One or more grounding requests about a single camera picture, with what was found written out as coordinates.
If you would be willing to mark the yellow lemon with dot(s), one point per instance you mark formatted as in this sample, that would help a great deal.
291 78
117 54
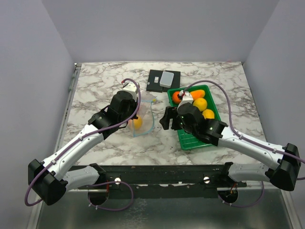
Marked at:
208 114

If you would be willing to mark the orange yellow mango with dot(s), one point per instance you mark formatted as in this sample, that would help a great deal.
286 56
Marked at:
197 94

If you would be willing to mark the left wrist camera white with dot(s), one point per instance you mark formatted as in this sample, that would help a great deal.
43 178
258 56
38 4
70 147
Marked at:
131 88

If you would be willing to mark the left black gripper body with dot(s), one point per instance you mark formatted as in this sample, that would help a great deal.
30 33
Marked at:
132 109

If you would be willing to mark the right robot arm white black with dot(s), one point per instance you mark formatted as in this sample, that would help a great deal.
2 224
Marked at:
278 164

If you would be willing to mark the black flat box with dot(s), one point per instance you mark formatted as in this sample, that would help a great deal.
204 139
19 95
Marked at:
154 78

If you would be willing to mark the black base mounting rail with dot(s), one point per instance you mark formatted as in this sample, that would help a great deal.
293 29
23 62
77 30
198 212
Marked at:
182 181

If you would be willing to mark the grey translucent small case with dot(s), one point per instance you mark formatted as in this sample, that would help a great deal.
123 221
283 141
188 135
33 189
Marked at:
166 79

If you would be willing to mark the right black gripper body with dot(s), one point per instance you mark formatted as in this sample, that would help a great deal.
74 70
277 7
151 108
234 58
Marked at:
188 128

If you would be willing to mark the green plastic tray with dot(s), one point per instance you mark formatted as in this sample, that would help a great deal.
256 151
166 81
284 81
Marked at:
188 141

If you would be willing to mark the clear zip top bag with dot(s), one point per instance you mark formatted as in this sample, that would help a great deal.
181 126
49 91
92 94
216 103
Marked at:
146 113

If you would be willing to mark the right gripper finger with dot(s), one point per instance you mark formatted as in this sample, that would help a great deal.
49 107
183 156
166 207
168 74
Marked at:
168 115
176 121

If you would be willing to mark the orange fruit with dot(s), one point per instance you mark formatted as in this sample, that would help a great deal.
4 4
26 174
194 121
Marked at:
176 98

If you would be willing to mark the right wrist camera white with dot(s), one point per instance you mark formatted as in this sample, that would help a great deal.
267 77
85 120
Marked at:
185 97

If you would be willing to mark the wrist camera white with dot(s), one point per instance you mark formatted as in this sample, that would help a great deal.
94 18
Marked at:
131 88
185 97

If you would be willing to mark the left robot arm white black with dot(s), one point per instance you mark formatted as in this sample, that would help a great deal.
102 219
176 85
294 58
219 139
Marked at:
50 179

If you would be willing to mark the yellow peach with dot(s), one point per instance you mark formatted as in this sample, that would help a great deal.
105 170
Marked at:
137 123

